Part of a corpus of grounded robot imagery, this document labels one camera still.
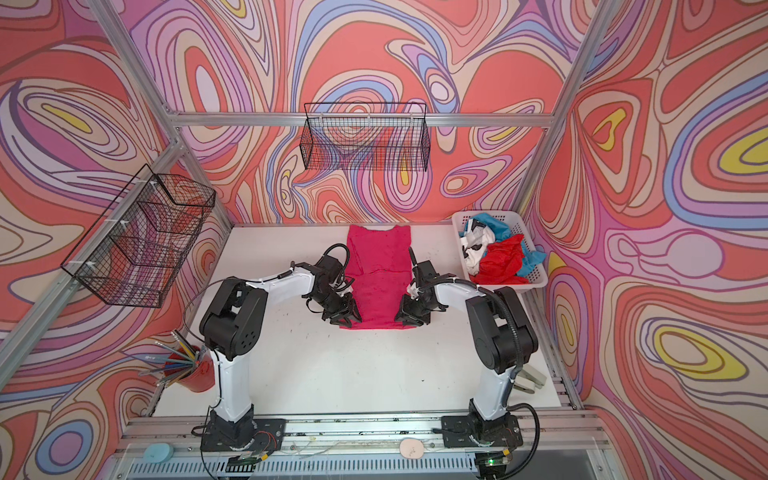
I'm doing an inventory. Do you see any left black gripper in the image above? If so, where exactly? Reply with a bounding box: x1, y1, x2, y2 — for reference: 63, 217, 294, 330
313, 289, 366, 327

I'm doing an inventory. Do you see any magenta pink t shirt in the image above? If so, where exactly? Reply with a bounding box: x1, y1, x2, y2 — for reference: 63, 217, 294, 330
346, 225, 412, 330

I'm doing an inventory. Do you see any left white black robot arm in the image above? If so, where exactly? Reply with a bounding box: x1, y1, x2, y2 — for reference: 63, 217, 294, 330
199, 243, 362, 453

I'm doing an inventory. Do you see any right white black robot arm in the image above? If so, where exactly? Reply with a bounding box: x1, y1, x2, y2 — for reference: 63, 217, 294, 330
395, 252, 538, 450

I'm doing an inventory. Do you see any white black t shirt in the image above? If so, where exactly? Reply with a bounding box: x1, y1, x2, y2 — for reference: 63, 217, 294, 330
460, 218, 496, 276

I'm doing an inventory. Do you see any red t shirt in basket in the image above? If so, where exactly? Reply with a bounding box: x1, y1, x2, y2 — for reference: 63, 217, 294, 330
470, 234, 528, 285

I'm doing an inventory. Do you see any teal t shirt in basket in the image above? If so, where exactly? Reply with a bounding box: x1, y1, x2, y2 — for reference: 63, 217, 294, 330
465, 211, 546, 284

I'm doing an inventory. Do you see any grey stapler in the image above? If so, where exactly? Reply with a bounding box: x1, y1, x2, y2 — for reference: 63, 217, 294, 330
513, 364, 548, 394

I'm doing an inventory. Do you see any pink round disc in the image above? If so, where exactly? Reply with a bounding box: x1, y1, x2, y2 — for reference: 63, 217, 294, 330
399, 438, 426, 460

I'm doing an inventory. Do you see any red pencil cup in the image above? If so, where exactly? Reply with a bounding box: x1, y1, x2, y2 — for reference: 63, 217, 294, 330
133, 329, 215, 393

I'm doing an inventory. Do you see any light blue round disc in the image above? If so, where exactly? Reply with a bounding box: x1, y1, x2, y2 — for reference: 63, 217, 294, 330
142, 443, 174, 464

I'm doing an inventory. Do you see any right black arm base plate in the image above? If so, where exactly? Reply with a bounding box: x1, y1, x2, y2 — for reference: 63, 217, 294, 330
435, 413, 524, 450

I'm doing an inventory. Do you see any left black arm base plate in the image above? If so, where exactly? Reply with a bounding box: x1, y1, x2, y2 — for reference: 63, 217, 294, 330
201, 417, 287, 453

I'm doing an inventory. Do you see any black wire basket back wall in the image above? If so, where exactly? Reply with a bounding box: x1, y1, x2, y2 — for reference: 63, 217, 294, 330
299, 101, 431, 172

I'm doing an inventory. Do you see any black wire basket wall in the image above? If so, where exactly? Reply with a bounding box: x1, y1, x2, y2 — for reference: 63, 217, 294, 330
60, 165, 216, 308
299, 101, 431, 172

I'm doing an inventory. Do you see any black wire basket left wall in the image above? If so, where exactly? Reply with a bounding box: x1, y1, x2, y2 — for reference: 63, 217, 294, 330
60, 165, 216, 308

